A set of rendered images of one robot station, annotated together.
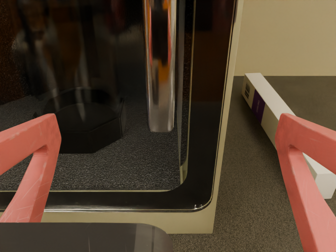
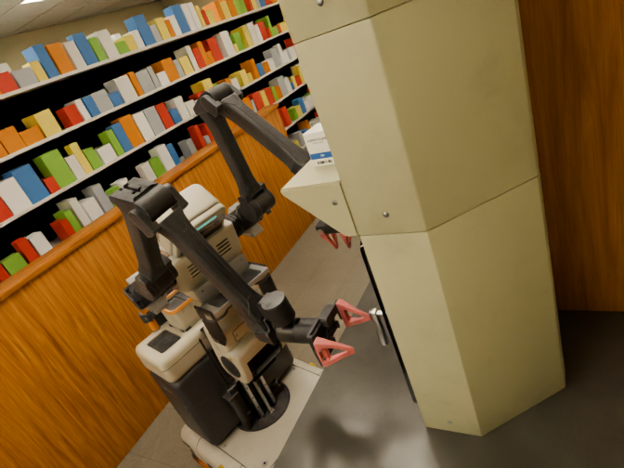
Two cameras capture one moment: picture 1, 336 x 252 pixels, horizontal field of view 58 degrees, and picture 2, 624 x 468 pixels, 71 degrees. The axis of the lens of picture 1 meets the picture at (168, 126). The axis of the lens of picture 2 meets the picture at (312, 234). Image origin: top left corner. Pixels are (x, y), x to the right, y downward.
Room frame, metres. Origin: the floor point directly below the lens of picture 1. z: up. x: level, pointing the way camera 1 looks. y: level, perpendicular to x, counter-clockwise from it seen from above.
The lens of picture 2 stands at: (0.52, -0.59, 1.74)
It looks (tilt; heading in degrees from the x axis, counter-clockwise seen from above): 26 degrees down; 127
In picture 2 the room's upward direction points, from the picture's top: 22 degrees counter-clockwise
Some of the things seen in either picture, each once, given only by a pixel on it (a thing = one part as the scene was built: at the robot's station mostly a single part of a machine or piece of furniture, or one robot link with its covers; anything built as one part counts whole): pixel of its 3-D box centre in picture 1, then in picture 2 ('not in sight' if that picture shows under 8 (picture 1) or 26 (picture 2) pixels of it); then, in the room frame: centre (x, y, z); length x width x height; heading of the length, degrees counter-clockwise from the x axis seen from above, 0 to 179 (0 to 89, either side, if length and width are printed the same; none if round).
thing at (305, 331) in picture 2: not in sight; (314, 331); (-0.01, 0.00, 1.15); 0.10 x 0.07 x 0.07; 90
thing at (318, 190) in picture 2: not in sight; (353, 170); (0.15, 0.11, 1.46); 0.32 x 0.12 x 0.10; 90
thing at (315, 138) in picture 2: not in sight; (327, 143); (0.15, 0.05, 1.54); 0.05 x 0.05 x 0.06; 86
